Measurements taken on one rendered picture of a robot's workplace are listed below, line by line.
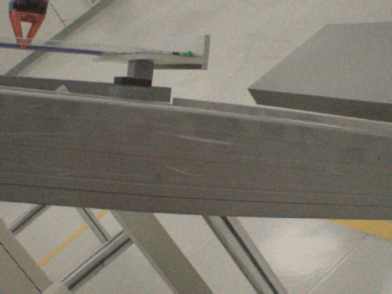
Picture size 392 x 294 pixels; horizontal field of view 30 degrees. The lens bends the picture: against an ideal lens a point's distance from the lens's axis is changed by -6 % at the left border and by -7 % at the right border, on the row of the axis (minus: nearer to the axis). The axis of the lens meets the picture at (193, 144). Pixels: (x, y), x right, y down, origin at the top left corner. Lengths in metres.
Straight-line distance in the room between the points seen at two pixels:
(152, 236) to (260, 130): 1.04
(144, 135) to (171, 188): 0.04
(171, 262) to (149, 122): 1.10
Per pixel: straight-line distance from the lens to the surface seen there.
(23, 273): 1.96
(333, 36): 1.48
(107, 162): 0.43
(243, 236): 1.29
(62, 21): 8.81
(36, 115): 0.41
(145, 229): 1.49
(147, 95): 1.16
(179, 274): 1.54
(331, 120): 0.81
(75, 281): 1.96
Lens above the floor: 1.05
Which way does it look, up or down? 19 degrees down
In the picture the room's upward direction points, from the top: 34 degrees counter-clockwise
